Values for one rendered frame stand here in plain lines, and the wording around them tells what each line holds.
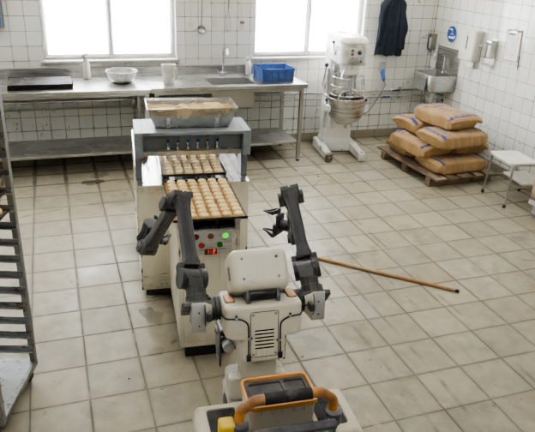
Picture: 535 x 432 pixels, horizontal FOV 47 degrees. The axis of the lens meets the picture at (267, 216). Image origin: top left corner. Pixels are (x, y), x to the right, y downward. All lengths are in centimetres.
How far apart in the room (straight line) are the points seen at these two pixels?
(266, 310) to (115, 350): 184
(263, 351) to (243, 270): 30
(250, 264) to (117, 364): 176
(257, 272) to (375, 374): 172
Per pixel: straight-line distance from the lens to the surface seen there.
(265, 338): 218
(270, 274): 214
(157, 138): 390
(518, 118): 708
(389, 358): 385
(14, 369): 358
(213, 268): 341
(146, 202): 395
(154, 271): 417
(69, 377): 369
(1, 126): 304
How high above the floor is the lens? 224
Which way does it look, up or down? 24 degrees down
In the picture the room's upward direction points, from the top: 3 degrees clockwise
